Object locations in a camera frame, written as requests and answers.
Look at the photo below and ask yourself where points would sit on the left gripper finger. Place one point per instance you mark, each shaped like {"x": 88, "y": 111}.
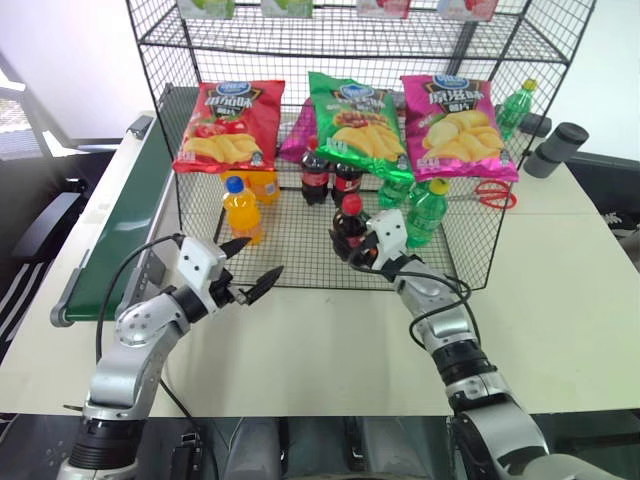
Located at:
{"x": 265, "y": 284}
{"x": 236, "y": 247}

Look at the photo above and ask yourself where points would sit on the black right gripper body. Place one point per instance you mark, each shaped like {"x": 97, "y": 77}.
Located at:
{"x": 367, "y": 252}

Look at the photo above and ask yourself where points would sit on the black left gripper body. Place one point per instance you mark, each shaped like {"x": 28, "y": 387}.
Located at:
{"x": 223, "y": 292}

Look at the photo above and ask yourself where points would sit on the cola bottle red cap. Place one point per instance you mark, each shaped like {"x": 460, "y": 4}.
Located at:
{"x": 314, "y": 175}
{"x": 350, "y": 222}

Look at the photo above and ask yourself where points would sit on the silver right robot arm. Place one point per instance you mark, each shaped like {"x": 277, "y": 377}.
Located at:
{"x": 450, "y": 330}

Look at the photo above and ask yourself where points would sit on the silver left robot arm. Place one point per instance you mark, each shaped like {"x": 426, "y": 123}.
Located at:
{"x": 135, "y": 325}

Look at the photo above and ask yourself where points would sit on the green conveyor belt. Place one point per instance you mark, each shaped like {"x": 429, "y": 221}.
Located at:
{"x": 132, "y": 200}

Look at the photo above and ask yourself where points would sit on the orange soda bottle blue cap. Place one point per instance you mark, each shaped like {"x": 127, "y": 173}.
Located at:
{"x": 242, "y": 212}

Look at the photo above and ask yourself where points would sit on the cola bottle red label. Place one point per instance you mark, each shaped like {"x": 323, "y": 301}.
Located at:
{"x": 347, "y": 182}

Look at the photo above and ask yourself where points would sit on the green soda bottle yellow cap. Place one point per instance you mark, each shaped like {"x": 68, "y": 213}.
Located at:
{"x": 425, "y": 215}
{"x": 515, "y": 107}

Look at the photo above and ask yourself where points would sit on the green chips bag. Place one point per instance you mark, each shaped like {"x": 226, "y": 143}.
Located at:
{"x": 362, "y": 125}

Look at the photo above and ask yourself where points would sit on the purple chips bag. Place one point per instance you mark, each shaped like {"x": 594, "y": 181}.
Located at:
{"x": 297, "y": 137}

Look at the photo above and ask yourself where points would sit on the red chips bag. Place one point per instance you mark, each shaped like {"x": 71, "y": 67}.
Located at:
{"x": 227, "y": 127}

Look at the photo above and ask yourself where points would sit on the magenta chips bag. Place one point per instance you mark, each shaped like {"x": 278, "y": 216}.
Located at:
{"x": 460, "y": 130}

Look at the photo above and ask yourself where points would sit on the black chair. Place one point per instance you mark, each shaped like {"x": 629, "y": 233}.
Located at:
{"x": 40, "y": 225}

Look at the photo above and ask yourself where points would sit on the black cylinder roll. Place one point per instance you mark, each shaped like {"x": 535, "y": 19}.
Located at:
{"x": 537, "y": 123}

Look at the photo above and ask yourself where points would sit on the grey cylinder roll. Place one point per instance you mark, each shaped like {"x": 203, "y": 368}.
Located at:
{"x": 555, "y": 147}

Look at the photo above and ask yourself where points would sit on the red snack box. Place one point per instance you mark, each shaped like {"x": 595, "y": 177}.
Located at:
{"x": 384, "y": 7}
{"x": 467, "y": 8}

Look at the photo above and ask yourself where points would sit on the green snack box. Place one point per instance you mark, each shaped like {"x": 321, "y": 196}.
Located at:
{"x": 207, "y": 7}
{"x": 287, "y": 7}

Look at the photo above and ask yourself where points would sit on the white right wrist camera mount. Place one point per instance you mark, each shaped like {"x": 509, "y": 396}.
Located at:
{"x": 390, "y": 235}

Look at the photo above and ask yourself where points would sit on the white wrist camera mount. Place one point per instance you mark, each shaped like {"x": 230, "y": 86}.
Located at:
{"x": 390, "y": 235}
{"x": 197, "y": 260}

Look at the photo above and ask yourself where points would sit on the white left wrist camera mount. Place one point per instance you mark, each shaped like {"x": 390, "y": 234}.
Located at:
{"x": 197, "y": 260}

